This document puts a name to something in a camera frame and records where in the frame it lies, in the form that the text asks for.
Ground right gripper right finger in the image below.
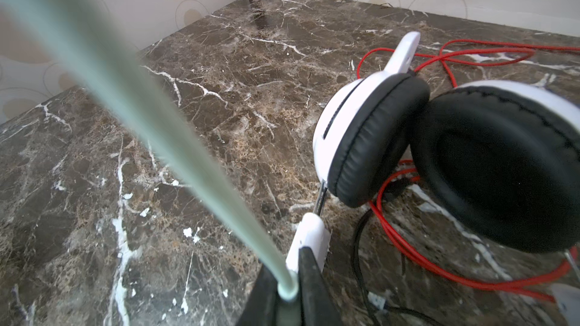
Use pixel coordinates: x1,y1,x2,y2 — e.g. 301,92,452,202
298,247,344,326

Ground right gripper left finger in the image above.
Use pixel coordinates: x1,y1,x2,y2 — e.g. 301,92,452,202
237,265,279,326

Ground white black headphones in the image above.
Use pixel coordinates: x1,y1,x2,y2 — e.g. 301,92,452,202
286,32,579,319

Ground red headphone cable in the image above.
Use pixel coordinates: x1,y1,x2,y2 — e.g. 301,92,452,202
355,38,580,304

